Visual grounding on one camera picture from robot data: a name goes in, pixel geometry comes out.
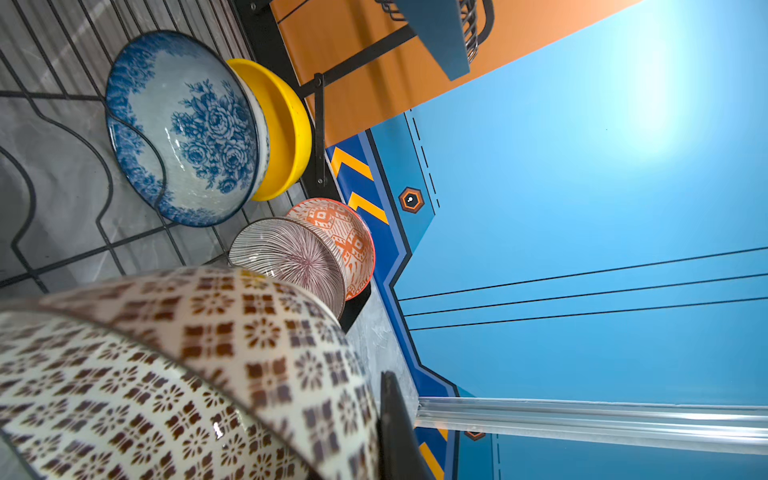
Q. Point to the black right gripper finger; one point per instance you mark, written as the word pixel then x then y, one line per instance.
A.
pixel 400 457

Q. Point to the orange patterned bowl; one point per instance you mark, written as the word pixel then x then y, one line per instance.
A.
pixel 347 236

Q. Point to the brown patterned bowl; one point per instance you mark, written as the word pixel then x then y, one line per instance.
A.
pixel 193 373

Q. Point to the pink striped bowl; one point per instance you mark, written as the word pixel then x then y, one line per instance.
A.
pixel 294 252

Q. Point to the yellow bowl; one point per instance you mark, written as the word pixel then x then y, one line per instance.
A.
pixel 287 124

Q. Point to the blue floral bowl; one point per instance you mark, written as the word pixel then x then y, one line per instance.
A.
pixel 188 134

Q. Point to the aluminium right corner post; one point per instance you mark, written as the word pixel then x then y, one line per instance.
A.
pixel 724 429

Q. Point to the black wire dish rack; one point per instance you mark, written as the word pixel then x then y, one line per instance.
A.
pixel 68 214

